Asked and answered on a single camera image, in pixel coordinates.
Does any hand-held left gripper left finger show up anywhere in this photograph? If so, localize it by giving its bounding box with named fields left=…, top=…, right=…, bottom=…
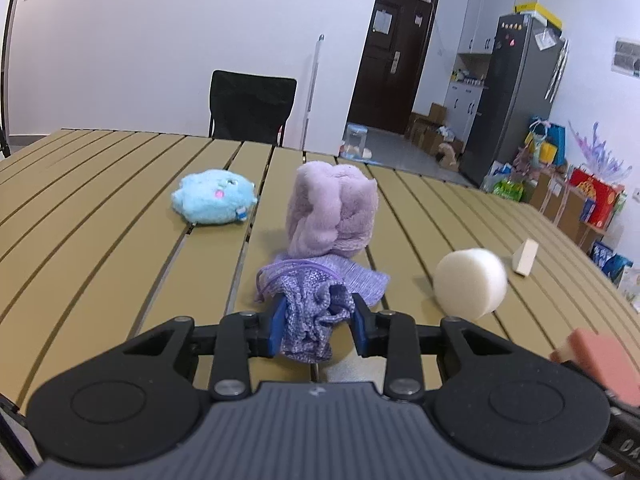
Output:
left=117, top=294, right=290, bottom=402

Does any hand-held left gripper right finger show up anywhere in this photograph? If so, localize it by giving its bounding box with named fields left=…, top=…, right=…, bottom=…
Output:
left=351, top=294, right=518, bottom=402

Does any purple drawstring pouch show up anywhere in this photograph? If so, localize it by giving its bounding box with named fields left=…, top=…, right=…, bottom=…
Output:
left=255, top=254, right=391, bottom=363

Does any pink sponge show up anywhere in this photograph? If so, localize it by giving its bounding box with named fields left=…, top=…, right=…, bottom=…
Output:
left=550, top=327, right=640, bottom=407

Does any light blue plush toy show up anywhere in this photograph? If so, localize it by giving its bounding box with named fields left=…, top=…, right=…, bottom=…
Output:
left=171, top=169, right=258, bottom=224

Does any white foam cylinder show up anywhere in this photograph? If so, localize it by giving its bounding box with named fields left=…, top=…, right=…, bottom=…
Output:
left=433, top=248, right=508, bottom=320

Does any purple fluffy towel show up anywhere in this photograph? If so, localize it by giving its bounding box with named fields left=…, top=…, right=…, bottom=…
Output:
left=285, top=160, right=379, bottom=259

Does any cream wedge sponge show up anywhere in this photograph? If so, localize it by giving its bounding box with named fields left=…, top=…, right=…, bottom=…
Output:
left=511, top=239, right=540, bottom=277

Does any blue printed bag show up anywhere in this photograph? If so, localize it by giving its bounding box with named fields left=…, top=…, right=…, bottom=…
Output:
left=590, top=241, right=635, bottom=287

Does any clear plastic container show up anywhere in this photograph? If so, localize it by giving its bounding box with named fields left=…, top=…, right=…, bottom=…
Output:
left=341, top=123, right=371, bottom=159

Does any tan rounded object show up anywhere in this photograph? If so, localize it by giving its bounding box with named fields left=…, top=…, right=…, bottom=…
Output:
left=437, top=141, right=463, bottom=171

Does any green snack packet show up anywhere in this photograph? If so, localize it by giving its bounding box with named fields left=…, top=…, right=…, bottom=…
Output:
left=492, top=175, right=526, bottom=202

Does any large cardboard box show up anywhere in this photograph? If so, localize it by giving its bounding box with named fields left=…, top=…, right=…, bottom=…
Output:
left=529, top=170, right=588, bottom=237

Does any black folding chair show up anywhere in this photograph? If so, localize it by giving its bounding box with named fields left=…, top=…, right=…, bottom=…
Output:
left=208, top=70, right=298, bottom=147

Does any white pole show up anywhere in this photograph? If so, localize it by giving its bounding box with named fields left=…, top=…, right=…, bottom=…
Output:
left=301, top=34, right=326, bottom=152

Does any dark brown door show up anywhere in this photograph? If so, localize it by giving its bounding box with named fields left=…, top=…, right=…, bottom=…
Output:
left=347, top=0, right=440, bottom=136

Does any red gift box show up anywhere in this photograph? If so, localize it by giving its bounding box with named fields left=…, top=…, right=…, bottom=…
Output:
left=569, top=166, right=626, bottom=229

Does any grey refrigerator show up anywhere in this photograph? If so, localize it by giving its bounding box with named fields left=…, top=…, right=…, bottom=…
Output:
left=459, top=14, right=568, bottom=191

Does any blue gift bag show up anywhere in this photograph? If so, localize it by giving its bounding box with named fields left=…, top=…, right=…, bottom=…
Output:
left=529, top=119, right=567, bottom=167

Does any purple iridescent decoration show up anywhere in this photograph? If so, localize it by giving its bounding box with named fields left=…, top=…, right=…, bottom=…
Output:
left=569, top=121, right=633, bottom=181

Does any white hanging bag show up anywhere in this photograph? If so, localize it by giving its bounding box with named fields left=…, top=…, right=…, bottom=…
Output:
left=544, top=37, right=571, bottom=102

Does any white cabinet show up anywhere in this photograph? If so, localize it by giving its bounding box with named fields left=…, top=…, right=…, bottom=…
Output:
left=442, top=0, right=526, bottom=135

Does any yellow flat box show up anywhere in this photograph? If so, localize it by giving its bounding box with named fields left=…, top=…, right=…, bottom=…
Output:
left=514, top=2, right=563, bottom=30

